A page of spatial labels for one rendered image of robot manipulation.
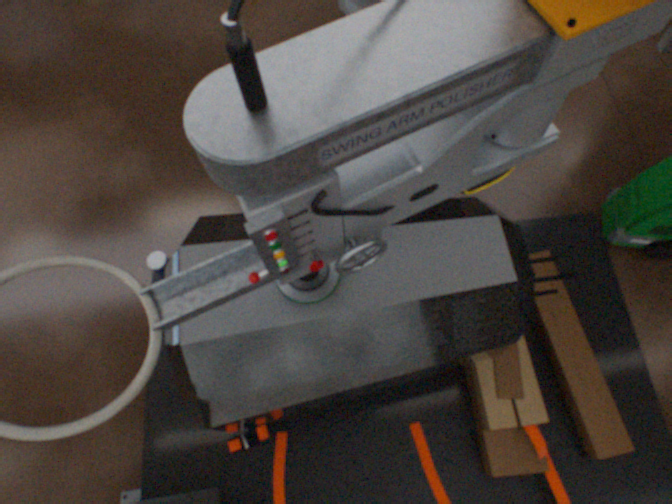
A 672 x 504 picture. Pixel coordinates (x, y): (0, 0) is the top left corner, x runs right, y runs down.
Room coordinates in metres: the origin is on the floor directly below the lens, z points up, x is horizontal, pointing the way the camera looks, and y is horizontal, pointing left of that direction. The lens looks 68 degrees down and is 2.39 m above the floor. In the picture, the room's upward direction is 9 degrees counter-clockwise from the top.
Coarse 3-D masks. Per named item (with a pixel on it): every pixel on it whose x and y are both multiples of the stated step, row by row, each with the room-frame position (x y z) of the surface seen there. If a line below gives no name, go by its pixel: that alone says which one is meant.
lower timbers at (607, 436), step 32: (544, 256) 0.76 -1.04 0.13; (544, 288) 0.60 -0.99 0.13; (544, 320) 0.44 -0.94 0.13; (576, 320) 0.42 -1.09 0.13; (576, 352) 0.28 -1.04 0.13; (576, 384) 0.14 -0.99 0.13; (480, 416) 0.07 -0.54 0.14; (576, 416) 0.01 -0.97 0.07; (608, 416) -0.01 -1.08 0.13; (480, 448) -0.06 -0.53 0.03; (512, 448) -0.08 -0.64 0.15; (608, 448) -0.13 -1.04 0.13
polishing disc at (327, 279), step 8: (328, 264) 0.58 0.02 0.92; (320, 272) 0.55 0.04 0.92; (328, 272) 0.55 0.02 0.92; (336, 272) 0.54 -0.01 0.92; (296, 280) 0.54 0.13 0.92; (320, 280) 0.52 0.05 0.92; (328, 280) 0.52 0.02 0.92; (336, 280) 0.52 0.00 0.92; (280, 288) 0.52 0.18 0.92; (288, 288) 0.51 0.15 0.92; (296, 288) 0.51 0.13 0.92; (304, 288) 0.51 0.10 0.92; (312, 288) 0.50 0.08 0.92; (320, 288) 0.50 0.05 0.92; (328, 288) 0.49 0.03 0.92; (288, 296) 0.49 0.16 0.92; (296, 296) 0.48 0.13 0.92; (304, 296) 0.48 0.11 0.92; (312, 296) 0.48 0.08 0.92; (320, 296) 0.47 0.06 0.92
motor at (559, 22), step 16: (528, 0) 0.70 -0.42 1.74; (544, 0) 0.68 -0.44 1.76; (560, 0) 0.67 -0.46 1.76; (576, 0) 0.67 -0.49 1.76; (592, 0) 0.66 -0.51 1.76; (608, 0) 0.66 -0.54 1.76; (624, 0) 0.65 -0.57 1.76; (640, 0) 0.64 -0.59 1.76; (656, 0) 0.65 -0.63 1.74; (544, 16) 0.65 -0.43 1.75; (560, 16) 0.64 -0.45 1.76; (576, 16) 0.63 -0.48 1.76; (592, 16) 0.63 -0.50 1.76; (608, 16) 0.62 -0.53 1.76; (560, 32) 0.61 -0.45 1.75; (576, 32) 0.60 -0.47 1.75
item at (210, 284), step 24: (360, 240) 0.56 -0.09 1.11; (216, 264) 0.54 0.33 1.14; (240, 264) 0.54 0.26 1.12; (144, 288) 0.49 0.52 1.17; (168, 288) 0.50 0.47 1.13; (192, 288) 0.49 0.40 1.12; (216, 288) 0.48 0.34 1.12; (240, 288) 0.45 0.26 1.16; (168, 312) 0.43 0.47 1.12; (192, 312) 0.41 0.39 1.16
